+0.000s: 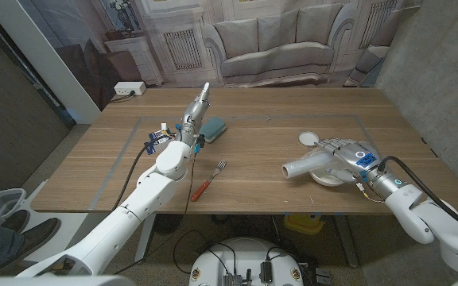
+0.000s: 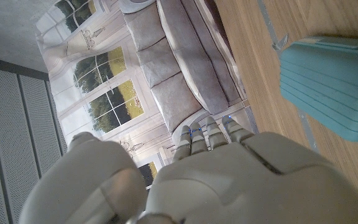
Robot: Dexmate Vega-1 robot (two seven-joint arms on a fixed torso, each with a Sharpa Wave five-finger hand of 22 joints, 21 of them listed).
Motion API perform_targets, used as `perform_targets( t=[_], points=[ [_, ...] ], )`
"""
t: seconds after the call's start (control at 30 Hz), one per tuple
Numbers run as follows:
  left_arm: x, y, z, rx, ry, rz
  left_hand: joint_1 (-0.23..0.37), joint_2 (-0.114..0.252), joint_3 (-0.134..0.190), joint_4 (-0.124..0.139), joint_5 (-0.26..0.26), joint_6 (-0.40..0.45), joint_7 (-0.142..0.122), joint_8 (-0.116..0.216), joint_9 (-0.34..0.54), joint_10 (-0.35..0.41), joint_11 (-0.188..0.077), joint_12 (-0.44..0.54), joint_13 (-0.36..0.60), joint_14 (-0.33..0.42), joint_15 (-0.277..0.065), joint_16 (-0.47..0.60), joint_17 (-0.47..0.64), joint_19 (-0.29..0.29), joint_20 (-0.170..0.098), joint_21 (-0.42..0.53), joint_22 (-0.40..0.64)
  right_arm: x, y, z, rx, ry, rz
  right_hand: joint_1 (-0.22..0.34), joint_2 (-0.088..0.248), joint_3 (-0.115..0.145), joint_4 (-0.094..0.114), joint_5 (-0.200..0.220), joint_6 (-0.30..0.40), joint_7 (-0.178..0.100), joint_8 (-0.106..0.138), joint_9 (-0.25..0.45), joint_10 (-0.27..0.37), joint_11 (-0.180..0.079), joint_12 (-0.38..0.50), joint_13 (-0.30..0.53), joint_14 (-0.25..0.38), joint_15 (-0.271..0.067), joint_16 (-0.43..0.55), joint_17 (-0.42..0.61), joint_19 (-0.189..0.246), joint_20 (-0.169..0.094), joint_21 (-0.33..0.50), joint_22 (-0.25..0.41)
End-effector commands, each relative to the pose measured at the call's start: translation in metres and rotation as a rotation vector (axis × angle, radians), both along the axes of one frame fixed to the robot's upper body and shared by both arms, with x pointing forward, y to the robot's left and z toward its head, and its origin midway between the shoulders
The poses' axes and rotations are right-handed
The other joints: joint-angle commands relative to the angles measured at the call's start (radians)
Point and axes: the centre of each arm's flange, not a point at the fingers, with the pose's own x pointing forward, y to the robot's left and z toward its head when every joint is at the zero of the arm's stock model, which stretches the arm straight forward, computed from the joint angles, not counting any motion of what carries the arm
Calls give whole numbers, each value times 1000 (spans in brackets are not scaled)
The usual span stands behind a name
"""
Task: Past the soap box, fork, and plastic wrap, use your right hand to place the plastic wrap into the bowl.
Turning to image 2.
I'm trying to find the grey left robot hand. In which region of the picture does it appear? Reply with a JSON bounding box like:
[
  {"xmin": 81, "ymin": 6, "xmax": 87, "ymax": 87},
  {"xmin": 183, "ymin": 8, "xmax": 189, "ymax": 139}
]
[{"xmin": 19, "ymin": 114, "xmax": 358, "ymax": 224}]

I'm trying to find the teal soap box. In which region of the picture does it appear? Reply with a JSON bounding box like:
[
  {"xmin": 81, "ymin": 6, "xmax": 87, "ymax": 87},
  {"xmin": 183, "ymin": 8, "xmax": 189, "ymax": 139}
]
[{"xmin": 279, "ymin": 35, "xmax": 358, "ymax": 144}]

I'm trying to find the printed living room backdrop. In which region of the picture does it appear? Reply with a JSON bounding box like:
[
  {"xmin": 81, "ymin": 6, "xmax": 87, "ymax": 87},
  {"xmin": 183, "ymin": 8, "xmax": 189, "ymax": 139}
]
[{"xmin": 35, "ymin": 0, "xmax": 259, "ymax": 190}]

